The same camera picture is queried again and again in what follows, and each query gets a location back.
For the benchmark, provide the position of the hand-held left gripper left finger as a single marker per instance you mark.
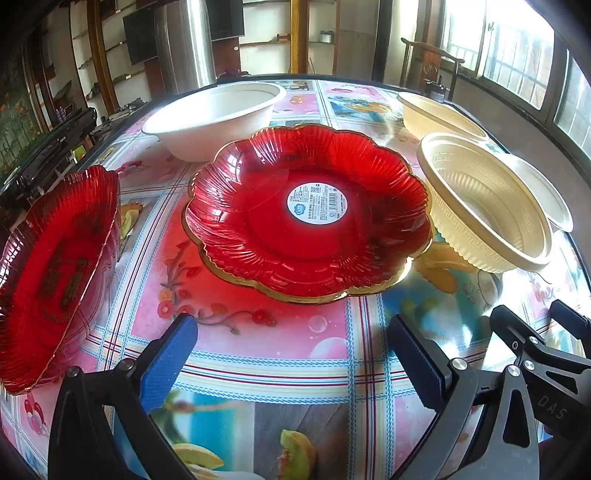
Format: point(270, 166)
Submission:
point(168, 360)

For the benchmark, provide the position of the metal pot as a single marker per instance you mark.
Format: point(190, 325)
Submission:
point(327, 37)

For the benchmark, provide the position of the window with metal grille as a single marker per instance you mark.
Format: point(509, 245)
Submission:
point(508, 41)

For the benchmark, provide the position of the stainless steel thermos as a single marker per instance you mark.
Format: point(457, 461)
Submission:
point(187, 46)

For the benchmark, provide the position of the black glass cabinet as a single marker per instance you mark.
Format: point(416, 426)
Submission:
point(46, 147)

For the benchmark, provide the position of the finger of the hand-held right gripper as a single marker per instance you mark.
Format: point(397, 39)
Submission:
point(570, 323)
point(517, 339)

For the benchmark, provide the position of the large white paper bowl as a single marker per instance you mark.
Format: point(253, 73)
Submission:
point(207, 124)

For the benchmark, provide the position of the red glass plate with sticker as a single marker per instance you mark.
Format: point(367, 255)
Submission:
point(258, 230)

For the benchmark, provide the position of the printed plastic tablecloth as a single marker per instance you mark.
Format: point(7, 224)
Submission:
point(295, 350)

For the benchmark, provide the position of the cream plastic bowl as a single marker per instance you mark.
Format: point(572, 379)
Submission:
point(485, 217)
point(434, 115)

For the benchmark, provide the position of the wooden chair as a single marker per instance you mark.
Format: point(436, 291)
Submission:
point(431, 69)

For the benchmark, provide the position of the small white paper bowl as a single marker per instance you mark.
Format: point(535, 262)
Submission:
point(545, 198)

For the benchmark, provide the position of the black television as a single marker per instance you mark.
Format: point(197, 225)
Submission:
point(141, 37)

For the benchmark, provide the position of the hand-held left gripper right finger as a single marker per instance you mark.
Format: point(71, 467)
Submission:
point(415, 360)

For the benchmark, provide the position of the yellow wooden pillar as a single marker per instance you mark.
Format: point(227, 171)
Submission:
point(300, 37)

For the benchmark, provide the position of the small black device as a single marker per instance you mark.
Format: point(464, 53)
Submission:
point(436, 90)

